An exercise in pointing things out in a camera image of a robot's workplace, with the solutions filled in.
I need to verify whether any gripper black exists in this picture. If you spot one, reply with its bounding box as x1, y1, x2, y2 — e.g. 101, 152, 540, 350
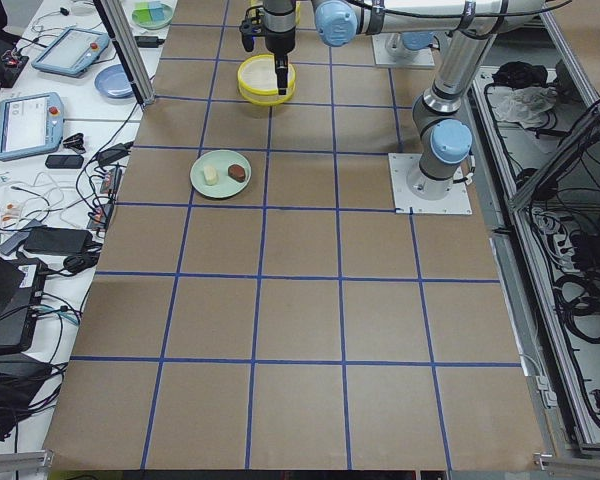
263, 0, 296, 95

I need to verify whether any yellow bamboo steamer with cloth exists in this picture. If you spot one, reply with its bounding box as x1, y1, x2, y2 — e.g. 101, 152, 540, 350
237, 54, 296, 106

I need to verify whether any brown steamed bun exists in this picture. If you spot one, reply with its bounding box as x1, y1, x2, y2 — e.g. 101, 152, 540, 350
227, 164, 247, 183

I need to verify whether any white steamed bun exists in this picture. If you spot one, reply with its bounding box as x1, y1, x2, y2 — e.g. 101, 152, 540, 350
203, 165, 218, 186

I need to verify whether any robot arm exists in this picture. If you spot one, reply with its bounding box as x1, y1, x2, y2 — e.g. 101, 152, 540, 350
310, 1, 490, 201

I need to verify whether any light green plate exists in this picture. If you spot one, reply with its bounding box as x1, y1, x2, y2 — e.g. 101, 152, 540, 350
190, 150, 252, 199

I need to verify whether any black power adapter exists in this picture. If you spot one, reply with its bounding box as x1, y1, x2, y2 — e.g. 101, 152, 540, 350
134, 35, 165, 49

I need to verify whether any green bowl with sponges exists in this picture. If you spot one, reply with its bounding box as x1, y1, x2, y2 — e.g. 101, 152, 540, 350
131, 1, 174, 30

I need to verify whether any blue plate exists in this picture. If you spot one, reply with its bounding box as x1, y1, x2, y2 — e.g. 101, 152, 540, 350
94, 64, 134, 99

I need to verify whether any teach pendant far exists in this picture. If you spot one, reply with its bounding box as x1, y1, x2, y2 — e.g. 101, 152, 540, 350
32, 27, 110, 78

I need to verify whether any teach pendant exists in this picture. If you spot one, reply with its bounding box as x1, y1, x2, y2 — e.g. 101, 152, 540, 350
32, 27, 110, 78
0, 92, 64, 162

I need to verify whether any white crumpled cloth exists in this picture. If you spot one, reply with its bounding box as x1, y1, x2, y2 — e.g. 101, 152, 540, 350
494, 86, 558, 129

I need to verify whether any teach pendant near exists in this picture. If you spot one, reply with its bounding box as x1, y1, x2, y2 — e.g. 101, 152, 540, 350
0, 92, 64, 162

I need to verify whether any black laptop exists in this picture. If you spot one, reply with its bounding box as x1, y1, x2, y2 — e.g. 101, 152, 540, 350
0, 256, 47, 355

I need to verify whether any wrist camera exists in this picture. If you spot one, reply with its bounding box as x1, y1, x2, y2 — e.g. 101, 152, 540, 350
239, 15, 264, 52

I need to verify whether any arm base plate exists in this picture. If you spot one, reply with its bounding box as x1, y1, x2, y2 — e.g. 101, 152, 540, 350
388, 153, 472, 216
372, 31, 435, 70

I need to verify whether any aluminium frame post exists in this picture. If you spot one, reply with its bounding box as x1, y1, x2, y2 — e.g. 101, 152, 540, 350
94, 0, 155, 108

